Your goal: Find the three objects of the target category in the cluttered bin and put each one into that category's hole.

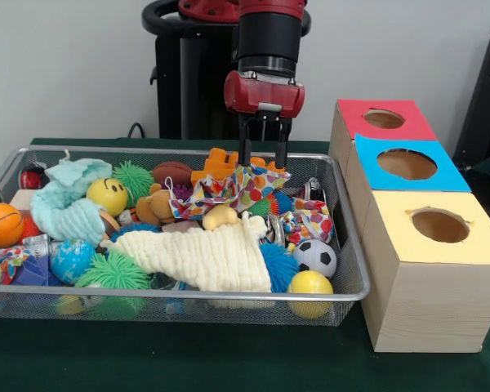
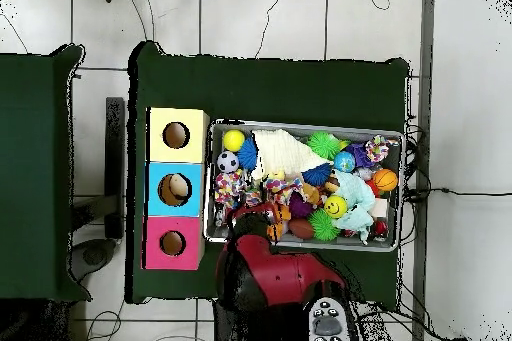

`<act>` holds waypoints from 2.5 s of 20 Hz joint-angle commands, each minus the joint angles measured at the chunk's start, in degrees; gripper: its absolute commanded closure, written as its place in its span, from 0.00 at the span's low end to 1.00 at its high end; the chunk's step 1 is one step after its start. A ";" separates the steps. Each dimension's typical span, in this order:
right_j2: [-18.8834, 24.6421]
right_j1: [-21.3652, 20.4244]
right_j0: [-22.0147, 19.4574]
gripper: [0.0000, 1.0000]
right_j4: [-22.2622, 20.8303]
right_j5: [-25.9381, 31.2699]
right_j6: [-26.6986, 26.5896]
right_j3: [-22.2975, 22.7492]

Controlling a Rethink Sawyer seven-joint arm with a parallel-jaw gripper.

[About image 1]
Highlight cream muslin cloth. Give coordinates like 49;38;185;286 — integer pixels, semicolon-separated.
100;212;273;293

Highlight wooden box with three holes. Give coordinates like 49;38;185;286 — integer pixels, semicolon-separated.
328;99;490;354

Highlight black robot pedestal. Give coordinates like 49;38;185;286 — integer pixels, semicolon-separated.
141;0;311;142

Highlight yellow smiley ball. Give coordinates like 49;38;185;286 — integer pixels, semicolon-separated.
86;177;130;217

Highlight blue globe ball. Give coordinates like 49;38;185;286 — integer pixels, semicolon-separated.
49;238;97;286

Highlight mint green muslin cloth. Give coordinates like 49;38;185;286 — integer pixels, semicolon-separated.
29;158;114;246

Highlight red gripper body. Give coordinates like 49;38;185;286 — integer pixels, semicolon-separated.
223;69;306;120

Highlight colourful polka dot cloth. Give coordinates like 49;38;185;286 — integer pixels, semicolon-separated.
278;198;336;246
169;162;292;220

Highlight plain yellow ball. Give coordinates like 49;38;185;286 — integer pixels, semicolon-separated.
287;269;335;319

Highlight orange toy basketball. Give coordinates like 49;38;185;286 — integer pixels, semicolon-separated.
0;203;25;248

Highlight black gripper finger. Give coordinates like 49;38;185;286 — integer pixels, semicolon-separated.
237;113;253;165
274;117;292;171

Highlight shallow mesh bin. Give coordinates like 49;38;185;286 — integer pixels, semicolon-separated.
0;145;372;327

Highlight green spiky rubber ball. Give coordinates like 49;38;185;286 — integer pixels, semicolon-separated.
73;249;153;290

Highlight orange toy building brick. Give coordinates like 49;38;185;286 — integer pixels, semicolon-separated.
190;147;287;184

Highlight black and white soccer ball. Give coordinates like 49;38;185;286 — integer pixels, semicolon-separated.
292;238;338;279

